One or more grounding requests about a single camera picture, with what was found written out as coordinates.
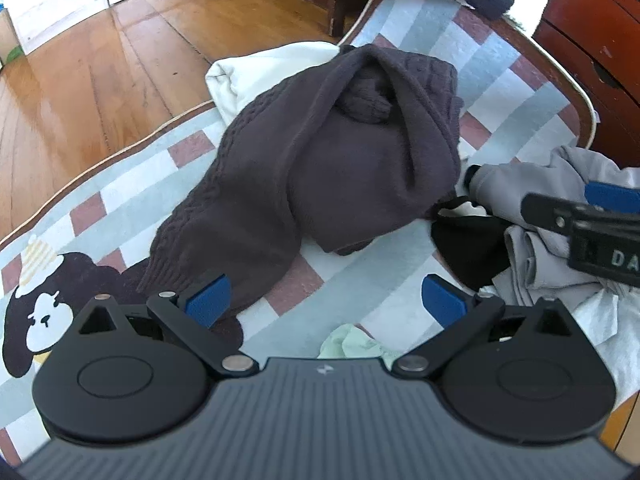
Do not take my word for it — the dark brown knit sweater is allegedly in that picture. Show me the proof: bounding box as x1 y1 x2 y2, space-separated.
139 44 462 312

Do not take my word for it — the black garment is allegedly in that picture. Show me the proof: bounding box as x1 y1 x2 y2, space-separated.
431 196 512 292

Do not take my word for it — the grey garment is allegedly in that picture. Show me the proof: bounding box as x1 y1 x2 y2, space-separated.
464 146 639 404

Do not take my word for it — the light green cloth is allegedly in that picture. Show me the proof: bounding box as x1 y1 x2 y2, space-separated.
318 324 401 367

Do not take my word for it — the checkered plaid blanket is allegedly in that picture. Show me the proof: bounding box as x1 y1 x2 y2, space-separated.
0 0 640 466

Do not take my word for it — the red wooden cabinet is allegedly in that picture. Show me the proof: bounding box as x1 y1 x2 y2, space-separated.
534 0 640 167

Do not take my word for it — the white cloth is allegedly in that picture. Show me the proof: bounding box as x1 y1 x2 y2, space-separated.
205 41 340 126

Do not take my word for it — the cardboard box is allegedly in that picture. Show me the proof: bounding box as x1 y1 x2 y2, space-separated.
0 4 24 67

